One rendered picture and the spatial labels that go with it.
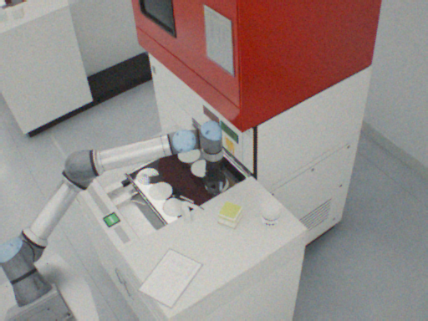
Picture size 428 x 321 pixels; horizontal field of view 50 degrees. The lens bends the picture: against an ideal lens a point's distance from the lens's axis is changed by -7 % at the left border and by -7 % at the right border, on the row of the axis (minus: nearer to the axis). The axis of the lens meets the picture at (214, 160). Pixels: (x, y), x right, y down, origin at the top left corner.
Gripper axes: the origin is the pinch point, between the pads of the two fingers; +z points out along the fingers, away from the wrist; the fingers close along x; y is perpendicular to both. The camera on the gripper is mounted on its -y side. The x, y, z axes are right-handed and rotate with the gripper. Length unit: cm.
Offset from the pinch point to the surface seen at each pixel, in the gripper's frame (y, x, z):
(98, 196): -4.8, 48.5, -4.0
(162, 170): 15.0, 24.2, 1.7
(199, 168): 15.8, 8.0, 1.6
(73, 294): -44, 55, 10
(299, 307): -6, -42, 92
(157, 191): 2.9, 25.0, 1.6
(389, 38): 132, -105, 7
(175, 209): -7.0, 16.5, 1.5
